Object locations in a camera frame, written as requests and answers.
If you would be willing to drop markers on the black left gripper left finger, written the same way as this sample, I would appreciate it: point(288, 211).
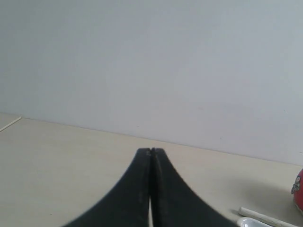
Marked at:
point(127, 203)

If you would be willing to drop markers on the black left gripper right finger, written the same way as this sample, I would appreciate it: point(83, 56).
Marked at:
point(173, 202)

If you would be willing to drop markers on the wooden drumstick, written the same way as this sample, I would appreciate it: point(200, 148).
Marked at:
point(266, 220)

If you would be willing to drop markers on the red small drum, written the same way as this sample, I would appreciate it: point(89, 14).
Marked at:
point(297, 191)

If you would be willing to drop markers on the white plastic tray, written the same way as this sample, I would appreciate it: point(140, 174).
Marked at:
point(249, 222)

